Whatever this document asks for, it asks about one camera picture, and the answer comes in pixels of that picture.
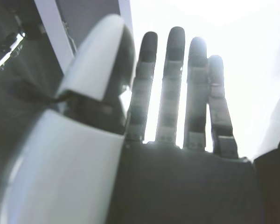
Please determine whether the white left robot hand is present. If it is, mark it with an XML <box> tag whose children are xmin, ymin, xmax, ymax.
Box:
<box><xmin>0</xmin><ymin>14</ymin><xmax>265</xmax><ymax>224</ymax></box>

